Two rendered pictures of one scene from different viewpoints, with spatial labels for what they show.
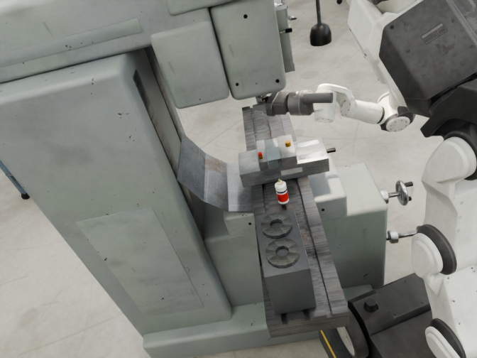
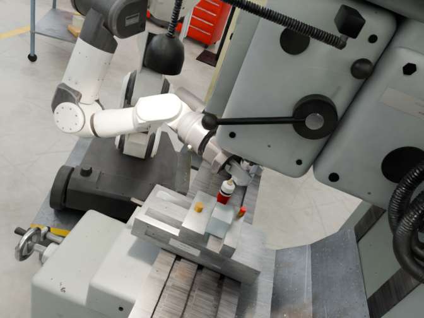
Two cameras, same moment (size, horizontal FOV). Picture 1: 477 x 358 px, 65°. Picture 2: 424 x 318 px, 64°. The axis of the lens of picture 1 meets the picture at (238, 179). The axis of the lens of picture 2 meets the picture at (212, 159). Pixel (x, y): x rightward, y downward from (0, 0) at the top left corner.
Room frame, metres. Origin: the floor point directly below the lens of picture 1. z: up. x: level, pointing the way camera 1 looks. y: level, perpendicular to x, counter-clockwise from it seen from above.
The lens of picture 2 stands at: (1.84, -0.32, 1.66)
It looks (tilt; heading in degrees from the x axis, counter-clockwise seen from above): 34 degrees down; 173
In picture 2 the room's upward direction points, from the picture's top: 22 degrees clockwise
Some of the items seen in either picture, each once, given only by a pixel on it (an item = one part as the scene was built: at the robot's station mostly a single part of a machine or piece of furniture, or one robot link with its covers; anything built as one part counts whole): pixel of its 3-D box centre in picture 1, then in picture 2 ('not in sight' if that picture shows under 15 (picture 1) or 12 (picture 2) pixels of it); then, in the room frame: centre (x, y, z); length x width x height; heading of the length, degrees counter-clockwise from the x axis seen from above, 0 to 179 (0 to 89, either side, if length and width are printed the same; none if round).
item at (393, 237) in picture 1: (411, 233); (54, 237); (1.01, -0.67, 0.51); 0.22 x 0.06 x 0.06; 82
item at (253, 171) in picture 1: (281, 158); (204, 228); (1.19, -0.19, 0.99); 0.35 x 0.15 x 0.11; 81
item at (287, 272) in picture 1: (284, 258); not in sight; (0.68, -0.06, 1.03); 0.22 x 0.12 x 0.20; 174
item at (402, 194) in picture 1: (393, 194); (38, 248); (1.15, -0.66, 0.63); 0.16 x 0.12 x 0.12; 82
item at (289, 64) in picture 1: (284, 40); (232, 64); (1.21, -0.27, 1.45); 0.04 x 0.04 x 0.21; 82
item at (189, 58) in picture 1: (193, 54); (388, 115); (1.25, 0.03, 1.47); 0.24 x 0.19 x 0.26; 172
